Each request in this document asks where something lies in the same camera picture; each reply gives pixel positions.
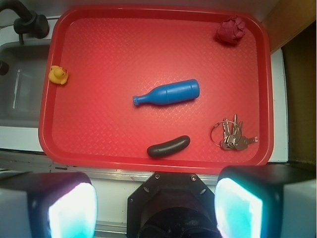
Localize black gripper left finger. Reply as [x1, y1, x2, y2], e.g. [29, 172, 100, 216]
[0, 172, 98, 238]

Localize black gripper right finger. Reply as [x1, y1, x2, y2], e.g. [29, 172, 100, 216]
[214, 165, 317, 238]

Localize dark green plastic pickle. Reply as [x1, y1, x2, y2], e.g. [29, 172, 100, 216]
[147, 135, 191, 158]

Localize silver key bunch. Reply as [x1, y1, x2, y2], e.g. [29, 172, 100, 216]
[210, 114, 259, 151]

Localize grey sink basin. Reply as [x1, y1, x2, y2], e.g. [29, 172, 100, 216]
[0, 40, 51, 128]

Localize yellow rubber duck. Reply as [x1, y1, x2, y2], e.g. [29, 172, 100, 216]
[48, 65, 69, 85]

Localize blue plastic bottle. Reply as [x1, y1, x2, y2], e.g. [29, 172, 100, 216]
[133, 79, 200, 106]

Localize red plastic tray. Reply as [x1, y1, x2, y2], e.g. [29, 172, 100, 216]
[39, 5, 273, 174]

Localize black sink knob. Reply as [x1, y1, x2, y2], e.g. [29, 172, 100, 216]
[0, 60, 9, 76]

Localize crumpled red paper ball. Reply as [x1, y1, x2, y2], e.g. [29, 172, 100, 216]
[215, 16, 246, 45]

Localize black faucet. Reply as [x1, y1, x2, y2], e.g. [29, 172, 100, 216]
[0, 0, 50, 45]

